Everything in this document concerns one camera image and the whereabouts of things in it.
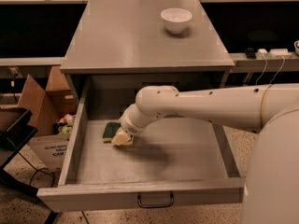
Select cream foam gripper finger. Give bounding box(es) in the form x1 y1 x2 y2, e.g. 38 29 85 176
111 128 133 146

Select white power adapter block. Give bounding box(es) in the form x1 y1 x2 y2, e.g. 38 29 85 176
257 49 292 58

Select small black plug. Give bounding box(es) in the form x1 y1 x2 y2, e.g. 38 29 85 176
245 48 256 59

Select black metal drawer handle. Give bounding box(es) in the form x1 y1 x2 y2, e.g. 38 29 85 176
137 192 175 209

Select white ceramic bowl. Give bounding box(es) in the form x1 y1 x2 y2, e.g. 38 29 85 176
161 7 192 34

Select white charging cable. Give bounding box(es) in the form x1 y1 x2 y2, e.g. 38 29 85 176
254 53 287 86

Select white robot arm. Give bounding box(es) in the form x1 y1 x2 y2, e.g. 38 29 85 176
112 84 299 224

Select grey cabinet with counter top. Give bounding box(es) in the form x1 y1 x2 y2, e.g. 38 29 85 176
61 0 234 92

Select black cable on floor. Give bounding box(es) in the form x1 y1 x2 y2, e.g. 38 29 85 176
17 151 56 189

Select open cardboard box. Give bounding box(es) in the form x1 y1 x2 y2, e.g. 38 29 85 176
18 66 77 172

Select open grey top drawer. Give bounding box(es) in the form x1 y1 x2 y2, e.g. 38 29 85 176
37 80 244 212

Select black stand on left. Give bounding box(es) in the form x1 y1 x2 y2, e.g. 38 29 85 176
0 106 59 224

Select colourful items in box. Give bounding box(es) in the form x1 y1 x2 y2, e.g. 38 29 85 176
54 114 76 134

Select green and yellow sponge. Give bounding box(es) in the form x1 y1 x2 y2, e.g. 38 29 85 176
102 122 121 145

